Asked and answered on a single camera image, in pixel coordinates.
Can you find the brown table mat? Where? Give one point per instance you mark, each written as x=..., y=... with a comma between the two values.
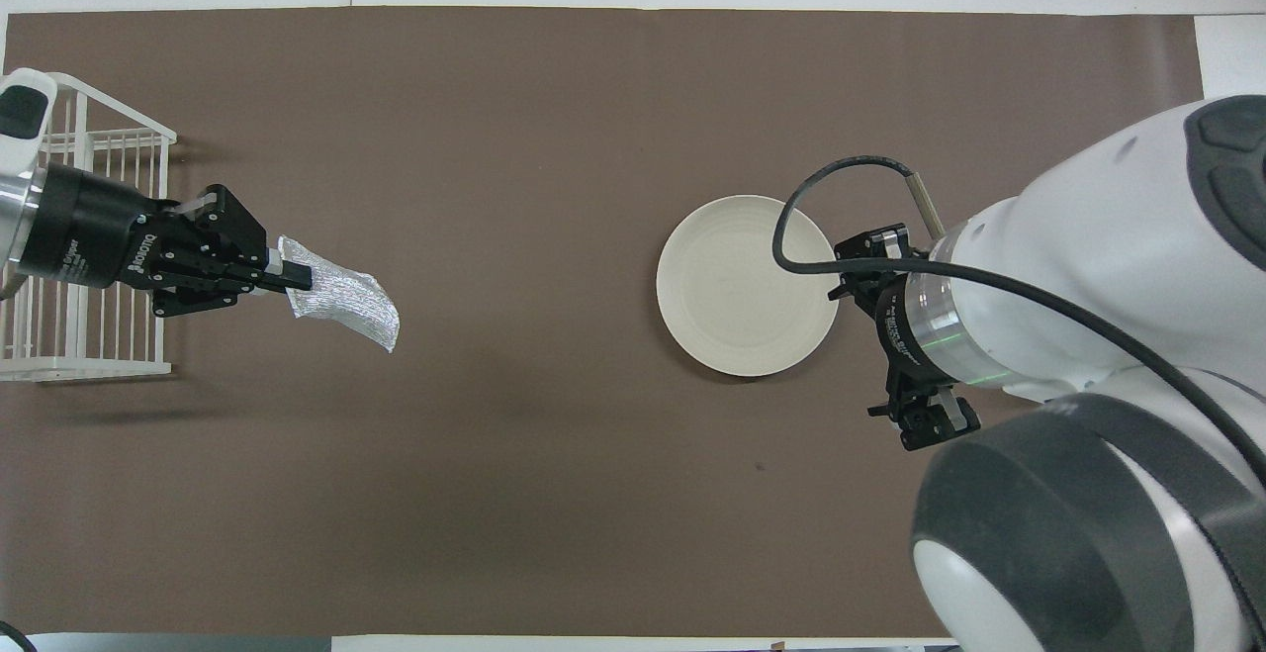
x=544, y=484

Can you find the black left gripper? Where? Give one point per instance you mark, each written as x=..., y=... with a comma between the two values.
x=99, y=236

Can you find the cream round plate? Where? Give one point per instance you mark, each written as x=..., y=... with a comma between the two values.
x=742, y=296

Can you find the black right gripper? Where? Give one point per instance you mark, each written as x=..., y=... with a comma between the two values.
x=898, y=335

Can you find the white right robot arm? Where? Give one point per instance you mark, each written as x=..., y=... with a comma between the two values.
x=1088, y=236

